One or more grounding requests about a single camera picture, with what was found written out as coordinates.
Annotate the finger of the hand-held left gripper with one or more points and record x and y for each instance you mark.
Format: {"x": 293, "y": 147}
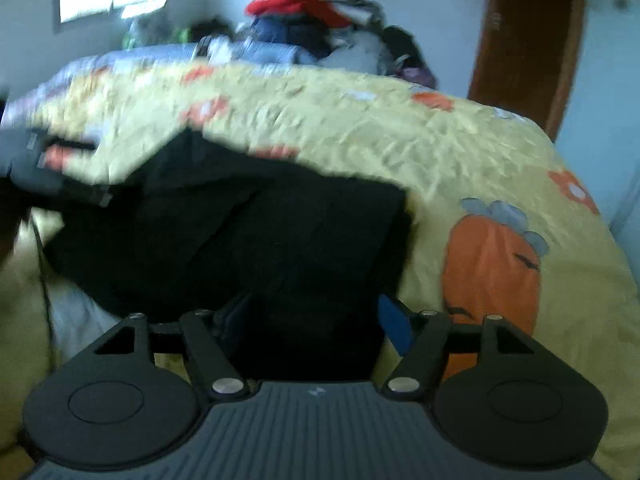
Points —
{"x": 75, "y": 195}

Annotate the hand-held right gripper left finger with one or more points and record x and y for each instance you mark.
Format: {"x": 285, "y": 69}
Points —
{"x": 234, "y": 320}

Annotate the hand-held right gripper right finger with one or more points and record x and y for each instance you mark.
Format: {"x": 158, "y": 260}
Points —
{"x": 396, "y": 325}

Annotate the black pants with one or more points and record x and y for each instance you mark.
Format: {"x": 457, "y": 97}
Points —
{"x": 275, "y": 240}

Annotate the yellow printed blanket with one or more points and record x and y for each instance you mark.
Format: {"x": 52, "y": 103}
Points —
{"x": 400, "y": 135}

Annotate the dark bag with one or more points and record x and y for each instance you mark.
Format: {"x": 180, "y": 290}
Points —
{"x": 210, "y": 30}

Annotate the red jacket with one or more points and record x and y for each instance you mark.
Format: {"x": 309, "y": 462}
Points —
{"x": 290, "y": 2}

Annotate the pile of clothes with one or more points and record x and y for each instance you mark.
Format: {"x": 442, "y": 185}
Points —
{"x": 350, "y": 35}

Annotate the brown wooden door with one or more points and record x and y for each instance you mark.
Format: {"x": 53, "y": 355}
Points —
{"x": 530, "y": 35}

